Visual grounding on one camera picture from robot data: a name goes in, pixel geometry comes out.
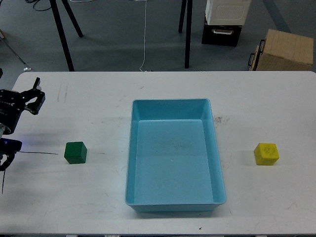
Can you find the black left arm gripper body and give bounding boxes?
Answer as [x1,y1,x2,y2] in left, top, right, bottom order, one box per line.
[0,89,25,135]

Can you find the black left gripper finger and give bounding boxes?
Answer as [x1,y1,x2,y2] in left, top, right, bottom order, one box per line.
[20,77,45,115]

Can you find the green wooden cube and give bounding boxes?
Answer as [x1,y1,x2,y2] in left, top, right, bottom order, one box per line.
[64,141,87,164]

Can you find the yellow wooden cube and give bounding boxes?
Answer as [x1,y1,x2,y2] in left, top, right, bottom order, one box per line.
[254,143,279,165]

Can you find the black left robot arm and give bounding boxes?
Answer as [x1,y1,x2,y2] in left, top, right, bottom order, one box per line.
[0,78,45,173]

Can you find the black slanted leg center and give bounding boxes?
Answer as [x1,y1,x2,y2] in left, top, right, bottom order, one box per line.
[178,0,187,33]

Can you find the black table leg center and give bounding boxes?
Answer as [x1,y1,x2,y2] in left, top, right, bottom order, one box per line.
[185,0,193,69]

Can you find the black slanted table leg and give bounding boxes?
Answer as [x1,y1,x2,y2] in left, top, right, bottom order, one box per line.
[62,0,83,38]

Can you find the black table leg far left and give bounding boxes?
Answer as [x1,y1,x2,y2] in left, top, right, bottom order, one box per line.
[49,0,75,72]

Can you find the light blue plastic bin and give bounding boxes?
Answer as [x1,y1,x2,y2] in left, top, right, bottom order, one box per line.
[125,99,227,212]

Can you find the thin black cable tie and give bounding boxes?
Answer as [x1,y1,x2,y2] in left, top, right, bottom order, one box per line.
[19,151,59,155]

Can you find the white hanging cable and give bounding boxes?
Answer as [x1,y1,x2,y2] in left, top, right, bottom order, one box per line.
[139,0,148,73]

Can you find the black storage box with handle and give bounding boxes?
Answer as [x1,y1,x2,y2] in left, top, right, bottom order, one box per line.
[201,19,242,47]

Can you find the wooden crate with black handles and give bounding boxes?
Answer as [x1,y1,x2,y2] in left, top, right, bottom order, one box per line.
[248,29,314,71]

